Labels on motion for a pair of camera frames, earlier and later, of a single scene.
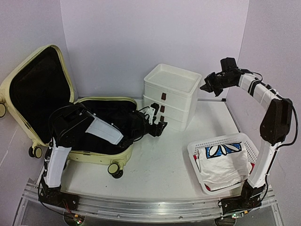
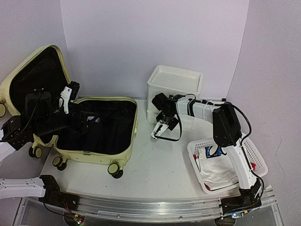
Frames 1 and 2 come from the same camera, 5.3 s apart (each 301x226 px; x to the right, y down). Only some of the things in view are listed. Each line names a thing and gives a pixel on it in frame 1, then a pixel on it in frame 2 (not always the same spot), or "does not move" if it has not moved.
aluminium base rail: x=140 y=208 does not move
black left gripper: x=158 y=129 to x=81 y=128
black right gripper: x=208 y=81 to x=174 y=122
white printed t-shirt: x=224 y=165 does not move
